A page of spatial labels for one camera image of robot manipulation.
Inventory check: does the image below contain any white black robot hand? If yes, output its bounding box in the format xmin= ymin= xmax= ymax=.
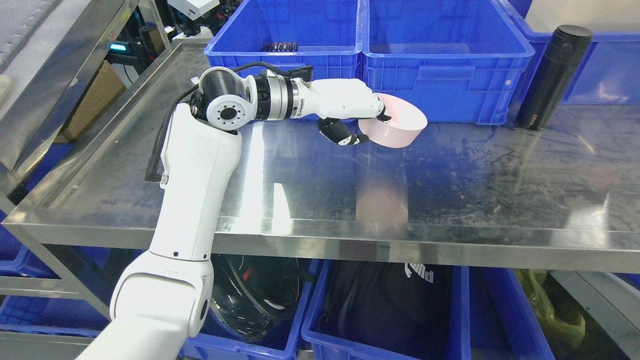
xmin=293 ymin=79 xmax=392 ymax=146

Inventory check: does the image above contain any pink plastic bowl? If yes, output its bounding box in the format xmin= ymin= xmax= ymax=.
xmin=357 ymin=93 xmax=428 ymax=149

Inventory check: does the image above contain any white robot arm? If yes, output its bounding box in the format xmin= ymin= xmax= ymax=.
xmin=78 ymin=66 xmax=258 ymax=360

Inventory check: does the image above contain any blue crate back middle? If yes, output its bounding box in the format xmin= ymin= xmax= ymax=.
xmin=362 ymin=0 xmax=534 ymax=126

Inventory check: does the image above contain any blue crate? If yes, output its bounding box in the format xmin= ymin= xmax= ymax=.
xmin=301 ymin=260 xmax=554 ymax=360
xmin=1 ymin=227 xmax=142 ymax=338
xmin=499 ymin=0 xmax=640 ymax=106
xmin=203 ymin=0 xmax=363 ymax=121
xmin=362 ymin=0 xmax=534 ymax=126
xmin=179 ymin=254 xmax=322 ymax=360

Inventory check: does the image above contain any blue crate lower middle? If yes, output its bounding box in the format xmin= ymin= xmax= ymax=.
xmin=301 ymin=260 xmax=554 ymax=360

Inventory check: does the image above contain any blue crate back left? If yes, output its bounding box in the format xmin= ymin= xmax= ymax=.
xmin=203 ymin=0 xmax=363 ymax=121

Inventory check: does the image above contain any black batteries row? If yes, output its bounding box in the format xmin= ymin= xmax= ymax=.
xmin=261 ymin=42 xmax=298 ymax=53

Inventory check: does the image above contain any black bag with logo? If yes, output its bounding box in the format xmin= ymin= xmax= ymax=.
xmin=316 ymin=260 xmax=453 ymax=360

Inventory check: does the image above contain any cardboard box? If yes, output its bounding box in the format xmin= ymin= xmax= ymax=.
xmin=54 ymin=60 xmax=126 ymax=143

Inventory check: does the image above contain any black thermos bottle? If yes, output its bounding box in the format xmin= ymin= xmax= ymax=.
xmin=516 ymin=24 xmax=594 ymax=131

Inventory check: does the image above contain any blue crate lower left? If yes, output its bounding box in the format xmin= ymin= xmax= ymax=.
xmin=179 ymin=254 xmax=322 ymax=360

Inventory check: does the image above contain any blue crate back right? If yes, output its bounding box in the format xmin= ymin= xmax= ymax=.
xmin=499 ymin=0 xmax=640 ymax=106

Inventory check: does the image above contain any blue crate far left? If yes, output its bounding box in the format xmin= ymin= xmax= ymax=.
xmin=1 ymin=227 xmax=142 ymax=338

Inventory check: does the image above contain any yellow green plastic bag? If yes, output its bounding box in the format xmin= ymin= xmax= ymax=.
xmin=514 ymin=268 xmax=586 ymax=360

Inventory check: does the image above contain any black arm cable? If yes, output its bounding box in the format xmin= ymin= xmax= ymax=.
xmin=144 ymin=61 xmax=314 ymax=182

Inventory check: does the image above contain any steel shelf frame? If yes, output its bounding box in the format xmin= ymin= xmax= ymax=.
xmin=0 ymin=0 xmax=640 ymax=360

